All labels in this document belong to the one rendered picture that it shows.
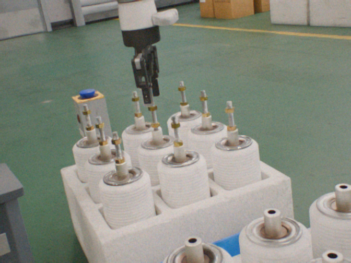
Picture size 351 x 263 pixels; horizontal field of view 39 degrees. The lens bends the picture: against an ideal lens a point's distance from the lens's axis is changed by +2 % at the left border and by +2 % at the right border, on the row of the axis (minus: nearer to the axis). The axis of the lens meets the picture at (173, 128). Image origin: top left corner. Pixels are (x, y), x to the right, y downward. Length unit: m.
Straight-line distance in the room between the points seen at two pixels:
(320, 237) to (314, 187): 0.62
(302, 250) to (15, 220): 0.48
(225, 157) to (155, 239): 0.21
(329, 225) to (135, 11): 0.52
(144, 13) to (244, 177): 0.37
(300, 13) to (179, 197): 3.01
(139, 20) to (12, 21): 4.98
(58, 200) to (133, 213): 0.62
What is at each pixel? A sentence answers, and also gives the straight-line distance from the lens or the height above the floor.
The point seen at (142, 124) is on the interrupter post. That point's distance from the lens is 1.15.
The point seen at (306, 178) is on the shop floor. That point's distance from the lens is 1.41.
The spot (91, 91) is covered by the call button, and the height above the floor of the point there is 0.33.
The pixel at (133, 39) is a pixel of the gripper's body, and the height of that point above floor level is 0.48.
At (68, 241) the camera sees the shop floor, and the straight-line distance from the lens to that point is 1.27.
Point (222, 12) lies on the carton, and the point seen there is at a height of 0.06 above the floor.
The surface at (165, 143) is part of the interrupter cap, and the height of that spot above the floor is 0.25.
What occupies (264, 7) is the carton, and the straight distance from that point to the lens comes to 4.84.
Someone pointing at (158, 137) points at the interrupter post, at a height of 0.27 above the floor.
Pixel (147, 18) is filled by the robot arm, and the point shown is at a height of 0.52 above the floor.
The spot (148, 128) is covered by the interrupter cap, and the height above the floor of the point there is 0.25.
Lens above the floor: 0.62
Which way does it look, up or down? 19 degrees down
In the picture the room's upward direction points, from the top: 9 degrees counter-clockwise
